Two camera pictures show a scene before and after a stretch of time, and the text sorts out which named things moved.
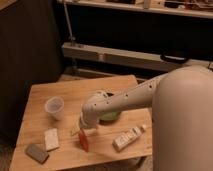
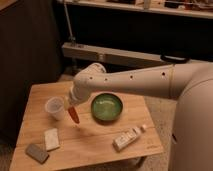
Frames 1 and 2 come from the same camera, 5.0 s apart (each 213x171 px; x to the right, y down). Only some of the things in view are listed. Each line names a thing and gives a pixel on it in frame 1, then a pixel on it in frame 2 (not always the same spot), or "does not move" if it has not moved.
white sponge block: (51, 138) does not move
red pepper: (84, 141) to (72, 111)
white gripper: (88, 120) to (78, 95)
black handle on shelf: (175, 59) does not move
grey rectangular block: (37, 153) does not move
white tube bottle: (124, 139) does not move
